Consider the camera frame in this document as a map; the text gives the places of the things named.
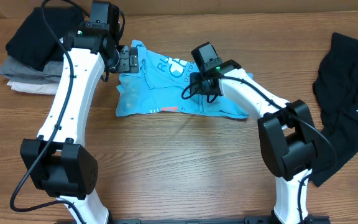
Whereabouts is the light blue printed t-shirt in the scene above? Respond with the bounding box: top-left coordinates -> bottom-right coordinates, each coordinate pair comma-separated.
116,40 -> 249,119

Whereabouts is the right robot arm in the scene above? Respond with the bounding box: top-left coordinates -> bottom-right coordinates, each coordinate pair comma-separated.
186,42 -> 329,223

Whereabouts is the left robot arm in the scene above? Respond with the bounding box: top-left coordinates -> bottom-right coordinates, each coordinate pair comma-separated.
20,1 -> 139,224

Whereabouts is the folded beige shirt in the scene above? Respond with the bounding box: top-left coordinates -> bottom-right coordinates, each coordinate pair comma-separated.
7,80 -> 58,95

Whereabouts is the folded black shirt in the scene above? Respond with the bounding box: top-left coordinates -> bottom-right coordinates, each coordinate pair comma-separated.
6,7 -> 84,71

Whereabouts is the folded grey shirt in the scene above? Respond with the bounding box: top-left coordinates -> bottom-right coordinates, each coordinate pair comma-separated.
0,56 -> 63,85

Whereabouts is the black garment on right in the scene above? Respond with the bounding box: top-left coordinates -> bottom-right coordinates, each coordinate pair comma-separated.
311,32 -> 358,187

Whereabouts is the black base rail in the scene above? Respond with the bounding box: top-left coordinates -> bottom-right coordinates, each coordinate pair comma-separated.
107,215 -> 331,224

